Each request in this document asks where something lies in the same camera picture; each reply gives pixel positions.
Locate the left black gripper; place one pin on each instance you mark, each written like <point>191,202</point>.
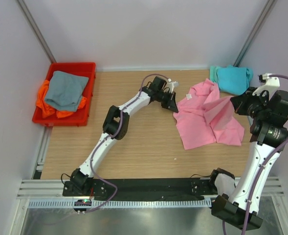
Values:
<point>172,106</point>

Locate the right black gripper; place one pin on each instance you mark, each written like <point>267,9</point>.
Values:
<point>240,102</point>

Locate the pink t shirt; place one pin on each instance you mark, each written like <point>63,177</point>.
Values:
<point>204,118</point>

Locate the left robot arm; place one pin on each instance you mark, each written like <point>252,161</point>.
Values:
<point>115,127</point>

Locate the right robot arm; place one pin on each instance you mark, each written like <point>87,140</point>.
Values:
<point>238,203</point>

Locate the teal folded t shirt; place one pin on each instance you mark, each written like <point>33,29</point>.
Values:
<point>230,79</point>

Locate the grey t shirt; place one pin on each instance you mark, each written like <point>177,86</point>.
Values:
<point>65,91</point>

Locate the orange t shirt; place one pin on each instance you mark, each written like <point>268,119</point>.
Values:
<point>46,109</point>

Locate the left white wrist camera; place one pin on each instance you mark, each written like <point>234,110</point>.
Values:
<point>171,85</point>

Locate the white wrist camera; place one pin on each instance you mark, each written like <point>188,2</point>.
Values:
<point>270,84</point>
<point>171,85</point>

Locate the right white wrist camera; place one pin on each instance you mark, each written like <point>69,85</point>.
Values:
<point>270,84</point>

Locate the right corner metal post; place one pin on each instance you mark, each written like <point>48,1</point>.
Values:
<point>264,14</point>

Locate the corner metal post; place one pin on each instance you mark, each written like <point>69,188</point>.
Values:
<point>35,29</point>
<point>264,14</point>

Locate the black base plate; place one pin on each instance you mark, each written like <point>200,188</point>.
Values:
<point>142,189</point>

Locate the slotted cable duct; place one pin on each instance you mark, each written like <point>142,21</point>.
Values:
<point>84,204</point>

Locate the left corner metal post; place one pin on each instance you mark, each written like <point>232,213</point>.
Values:
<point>35,29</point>

